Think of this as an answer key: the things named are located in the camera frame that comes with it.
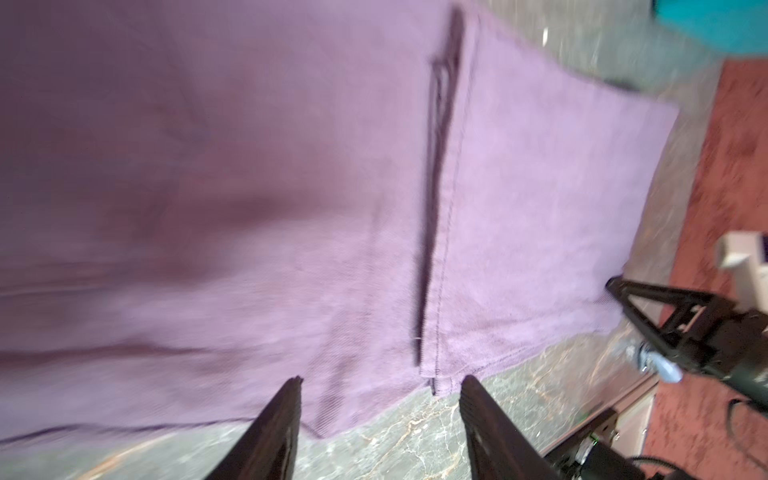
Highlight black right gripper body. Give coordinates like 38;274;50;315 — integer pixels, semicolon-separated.
678;294;767;408

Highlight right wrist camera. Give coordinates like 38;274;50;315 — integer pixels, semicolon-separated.
715;231;767;313

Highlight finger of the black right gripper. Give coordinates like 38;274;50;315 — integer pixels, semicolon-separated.
605;276;714;366

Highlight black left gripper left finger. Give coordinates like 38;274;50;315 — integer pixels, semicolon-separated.
205;376;303;480

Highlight teal plastic mesh basket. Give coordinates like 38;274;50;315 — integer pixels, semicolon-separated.
652;0;767;56

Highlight small light blue object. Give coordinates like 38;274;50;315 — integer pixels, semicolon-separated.
627;342;684;384

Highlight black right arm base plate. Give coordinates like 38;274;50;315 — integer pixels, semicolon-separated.
544;408;694;480

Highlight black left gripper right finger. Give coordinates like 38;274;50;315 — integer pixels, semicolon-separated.
459;375;559;480

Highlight purple trousers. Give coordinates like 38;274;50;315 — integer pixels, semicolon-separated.
1;1;678;449

